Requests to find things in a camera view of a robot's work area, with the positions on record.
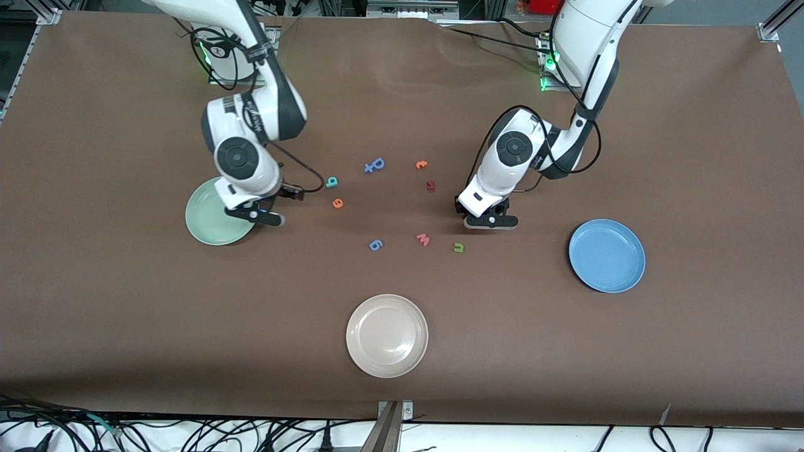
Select aluminium profile beam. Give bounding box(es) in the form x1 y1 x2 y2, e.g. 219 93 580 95
361 400 414 452

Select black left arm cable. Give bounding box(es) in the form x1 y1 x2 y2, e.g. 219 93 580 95
468 0 602 192

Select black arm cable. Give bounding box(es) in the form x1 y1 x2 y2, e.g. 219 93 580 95
468 0 602 192
173 18 325 193

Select looped black floor cable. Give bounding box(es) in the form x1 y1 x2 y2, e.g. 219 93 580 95
648 426 678 452

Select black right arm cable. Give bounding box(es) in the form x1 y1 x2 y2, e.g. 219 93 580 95
173 18 325 193

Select blue plate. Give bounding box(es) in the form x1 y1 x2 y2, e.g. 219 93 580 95
568 218 646 294

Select black cable on table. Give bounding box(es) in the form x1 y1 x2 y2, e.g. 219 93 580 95
437 16 553 54

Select pale green plate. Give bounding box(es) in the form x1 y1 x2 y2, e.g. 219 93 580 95
185 177 258 246

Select tangled black floor cables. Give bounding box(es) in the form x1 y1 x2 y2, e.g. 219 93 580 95
0 394 378 452

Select beige plate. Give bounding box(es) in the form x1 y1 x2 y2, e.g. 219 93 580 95
345 294 429 379

